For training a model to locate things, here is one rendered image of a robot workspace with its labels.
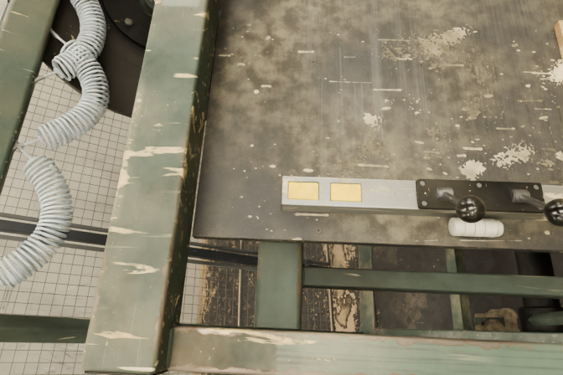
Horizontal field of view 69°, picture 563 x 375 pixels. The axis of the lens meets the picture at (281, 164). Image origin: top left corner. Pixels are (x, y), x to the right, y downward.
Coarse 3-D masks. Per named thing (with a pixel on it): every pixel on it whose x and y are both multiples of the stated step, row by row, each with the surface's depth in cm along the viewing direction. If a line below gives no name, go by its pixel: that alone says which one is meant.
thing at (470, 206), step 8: (440, 192) 65; (448, 192) 65; (456, 200) 60; (464, 200) 55; (472, 200) 55; (480, 200) 55; (456, 208) 56; (464, 208) 55; (472, 208) 54; (480, 208) 54; (464, 216) 55; (472, 216) 54; (480, 216) 54
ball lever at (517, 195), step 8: (512, 192) 65; (520, 192) 65; (528, 192) 65; (512, 200) 65; (520, 200) 65; (528, 200) 62; (536, 200) 61; (552, 200) 56; (560, 200) 55; (544, 208) 57; (552, 208) 55; (560, 208) 54; (552, 216) 55; (560, 216) 54; (560, 224) 55
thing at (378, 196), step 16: (320, 192) 68; (368, 192) 68; (384, 192) 68; (400, 192) 67; (544, 192) 67; (560, 192) 67; (288, 208) 69; (304, 208) 69; (320, 208) 68; (336, 208) 68; (352, 208) 68; (368, 208) 67; (384, 208) 67; (400, 208) 66; (416, 208) 66
